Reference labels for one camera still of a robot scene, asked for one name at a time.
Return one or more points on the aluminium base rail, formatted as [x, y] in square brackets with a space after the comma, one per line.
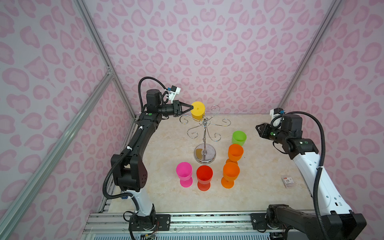
[189, 226]

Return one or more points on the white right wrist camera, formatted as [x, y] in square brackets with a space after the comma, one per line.
[276, 115]

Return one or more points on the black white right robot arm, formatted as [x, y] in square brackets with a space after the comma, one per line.
[333, 218]

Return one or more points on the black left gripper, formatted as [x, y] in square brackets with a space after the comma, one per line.
[176, 107]

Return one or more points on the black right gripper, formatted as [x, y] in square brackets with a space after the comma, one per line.
[264, 131]

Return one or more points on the green plastic wine glass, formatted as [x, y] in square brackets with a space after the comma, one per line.
[239, 138]

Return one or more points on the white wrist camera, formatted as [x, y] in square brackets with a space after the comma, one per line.
[276, 115]
[173, 91]

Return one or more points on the orange wine glass front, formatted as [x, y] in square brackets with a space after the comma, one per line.
[235, 153]

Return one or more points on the chrome wine glass rack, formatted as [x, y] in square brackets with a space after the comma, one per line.
[205, 153]

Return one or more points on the red plastic wine glass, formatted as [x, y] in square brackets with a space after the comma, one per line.
[204, 176]

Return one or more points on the orange wine glass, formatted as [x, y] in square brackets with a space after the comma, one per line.
[231, 172]
[235, 153]

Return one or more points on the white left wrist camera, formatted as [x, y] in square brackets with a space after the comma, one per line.
[173, 91]

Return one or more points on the yellow plastic wine glass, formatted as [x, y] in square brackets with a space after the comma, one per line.
[198, 111]

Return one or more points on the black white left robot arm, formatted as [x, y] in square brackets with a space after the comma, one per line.
[128, 175]

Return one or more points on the pink plastic wine glass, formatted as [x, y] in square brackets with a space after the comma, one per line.
[184, 172]

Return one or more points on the small clear red packet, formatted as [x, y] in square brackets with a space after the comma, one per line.
[288, 181]

